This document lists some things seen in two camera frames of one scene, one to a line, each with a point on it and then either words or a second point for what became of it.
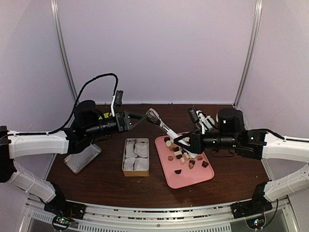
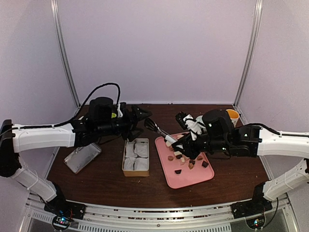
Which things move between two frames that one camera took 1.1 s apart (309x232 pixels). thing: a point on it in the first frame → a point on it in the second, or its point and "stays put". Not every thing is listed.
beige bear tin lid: x=78 y=162 stays put
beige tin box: x=136 y=158 stays put
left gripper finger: x=132 y=115 → x=142 y=113
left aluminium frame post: x=62 y=52 stays put
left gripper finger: x=143 y=118 → x=133 y=133
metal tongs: x=152 y=116 → x=150 y=123
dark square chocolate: x=204 y=164 stays put
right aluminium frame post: x=255 y=29 stays put
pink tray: x=180 y=169 stays put
